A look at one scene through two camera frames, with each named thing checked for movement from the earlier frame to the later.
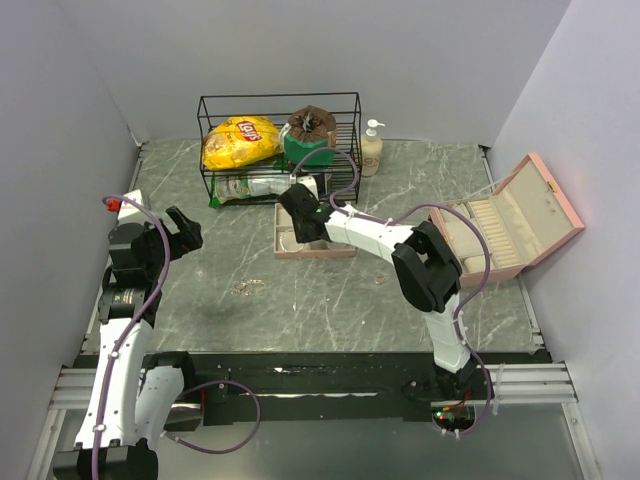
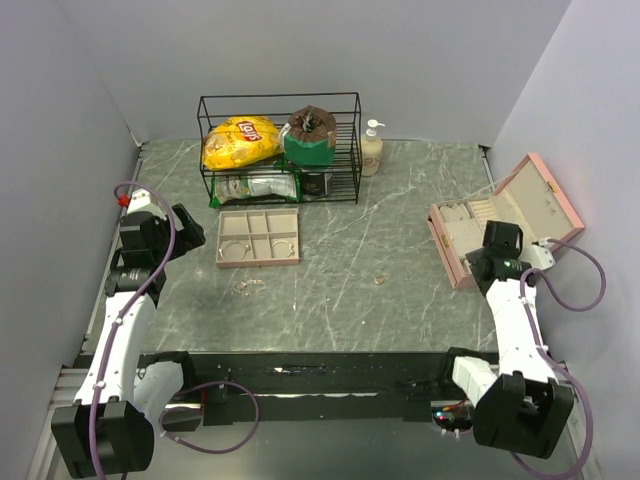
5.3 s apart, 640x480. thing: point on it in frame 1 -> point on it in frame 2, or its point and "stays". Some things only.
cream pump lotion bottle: [371, 150] stays
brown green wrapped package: [309, 137] stays
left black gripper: [187, 238] stays
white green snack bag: [229, 188] stays
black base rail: [226, 386] stays
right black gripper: [301, 237] -> [473, 258]
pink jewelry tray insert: [286, 245] -> [257, 238]
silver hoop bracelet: [280, 240] -> [246, 247]
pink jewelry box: [525, 217] stays
